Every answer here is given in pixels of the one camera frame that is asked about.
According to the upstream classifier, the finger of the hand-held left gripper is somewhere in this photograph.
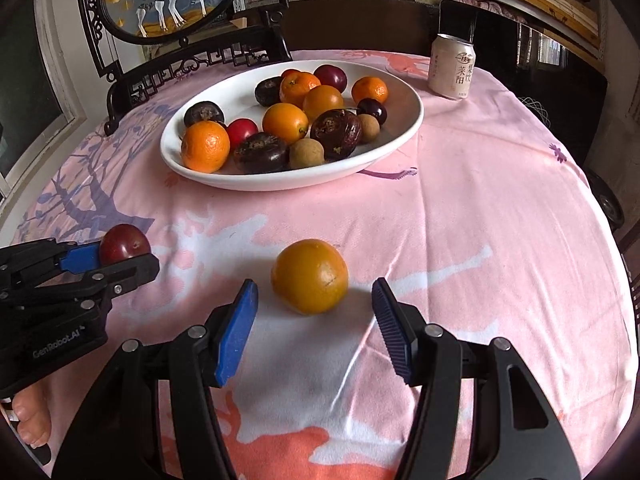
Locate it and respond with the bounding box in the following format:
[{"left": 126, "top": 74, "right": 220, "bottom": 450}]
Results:
[
  {"left": 0, "top": 239, "right": 102, "bottom": 283},
  {"left": 60, "top": 252, "right": 161, "bottom": 312}
]

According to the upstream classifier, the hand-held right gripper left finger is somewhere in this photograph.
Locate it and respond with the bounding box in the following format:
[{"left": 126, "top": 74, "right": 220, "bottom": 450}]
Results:
[{"left": 50, "top": 279, "right": 260, "bottom": 480}]

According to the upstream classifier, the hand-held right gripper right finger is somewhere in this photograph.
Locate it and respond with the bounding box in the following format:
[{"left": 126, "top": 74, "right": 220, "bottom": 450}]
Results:
[{"left": 371, "top": 277, "right": 585, "bottom": 480}]

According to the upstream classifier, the red plum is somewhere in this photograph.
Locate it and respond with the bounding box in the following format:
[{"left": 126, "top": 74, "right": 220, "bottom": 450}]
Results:
[
  {"left": 100, "top": 224, "right": 152, "bottom": 265},
  {"left": 313, "top": 64, "right": 348, "bottom": 93}
]

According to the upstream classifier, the yellowish orange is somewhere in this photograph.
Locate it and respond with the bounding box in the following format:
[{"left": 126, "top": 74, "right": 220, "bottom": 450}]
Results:
[{"left": 270, "top": 239, "right": 349, "bottom": 316}]

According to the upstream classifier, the orange mandarin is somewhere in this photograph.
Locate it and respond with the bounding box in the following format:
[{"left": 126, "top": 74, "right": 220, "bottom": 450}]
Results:
[
  {"left": 262, "top": 102, "right": 309, "bottom": 145},
  {"left": 279, "top": 72, "right": 322, "bottom": 108},
  {"left": 180, "top": 120, "right": 231, "bottom": 174},
  {"left": 351, "top": 76, "right": 389, "bottom": 107}
]

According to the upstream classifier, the white oval plate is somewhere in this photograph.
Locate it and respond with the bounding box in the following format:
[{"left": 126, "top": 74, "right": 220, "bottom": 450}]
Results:
[{"left": 160, "top": 59, "right": 425, "bottom": 192}]

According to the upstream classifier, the large dark water chestnut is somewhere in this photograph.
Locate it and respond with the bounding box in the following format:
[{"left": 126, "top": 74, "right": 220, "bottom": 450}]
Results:
[{"left": 310, "top": 108, "right": 363, "bottom": 161}]

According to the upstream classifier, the dark red cherry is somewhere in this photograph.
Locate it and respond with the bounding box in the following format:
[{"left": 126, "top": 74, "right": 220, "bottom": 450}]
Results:
[{"left": 356, "top": 98, "right": 388, "bottom": 127}]

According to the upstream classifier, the person's left hand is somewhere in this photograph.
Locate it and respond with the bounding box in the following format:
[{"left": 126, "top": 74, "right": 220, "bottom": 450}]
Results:
[{"left": 7, "top": 384, "right": 54, "bottom": 450}]

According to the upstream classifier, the pink printed tablecloth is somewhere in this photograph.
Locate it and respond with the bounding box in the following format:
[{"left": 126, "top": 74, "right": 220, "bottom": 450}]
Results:
[{"left": 0, "top": 49, "right": 637, "bottom": 480}]

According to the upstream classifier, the white framed window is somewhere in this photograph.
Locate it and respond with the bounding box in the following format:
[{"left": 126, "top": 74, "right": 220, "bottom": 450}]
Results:
[{"left": 0, "top": 0, "right": 92, "bottom": 203}]

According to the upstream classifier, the black round stool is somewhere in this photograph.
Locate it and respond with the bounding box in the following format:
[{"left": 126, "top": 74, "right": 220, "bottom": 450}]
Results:
[{"left": 582, "top": 167, "right": 627, "bottom": 231}]

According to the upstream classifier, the round deer picture screen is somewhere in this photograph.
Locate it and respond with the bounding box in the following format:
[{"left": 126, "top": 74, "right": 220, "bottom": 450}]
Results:
[{"left": 75, "top": 0, "right": 293, "bottom": 136}]

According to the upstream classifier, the beige drink can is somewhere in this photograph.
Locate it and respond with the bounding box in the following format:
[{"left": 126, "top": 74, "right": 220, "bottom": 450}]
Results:
[{"left": 428, "top": 33, "right": 475, "bottom": 101}]

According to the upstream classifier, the dark wooden chair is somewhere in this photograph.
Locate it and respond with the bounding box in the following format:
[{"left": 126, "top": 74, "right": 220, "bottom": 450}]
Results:
[{"left": 437, "top": 0, "right": 483, "bottom": 43}]

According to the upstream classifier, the stack of wooden frames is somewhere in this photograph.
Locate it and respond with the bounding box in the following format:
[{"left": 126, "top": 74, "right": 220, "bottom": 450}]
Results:
[{"left": 480, "top": 0, "right": 603, "bottom": 48}]

